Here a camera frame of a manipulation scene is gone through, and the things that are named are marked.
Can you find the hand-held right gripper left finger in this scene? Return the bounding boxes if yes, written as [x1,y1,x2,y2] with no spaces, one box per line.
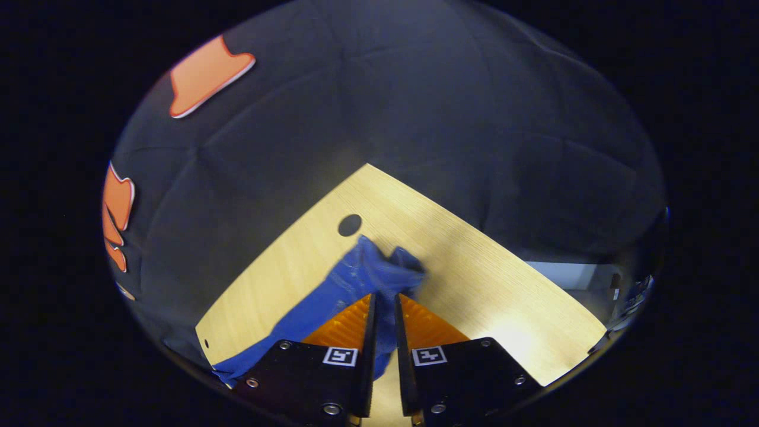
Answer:
[231,293,378,427]

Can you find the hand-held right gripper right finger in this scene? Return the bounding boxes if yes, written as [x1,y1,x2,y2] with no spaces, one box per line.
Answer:
[394,293,544,427]

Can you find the blue jeans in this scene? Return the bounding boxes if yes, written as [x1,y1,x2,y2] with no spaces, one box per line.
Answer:
[212,235,426,386]

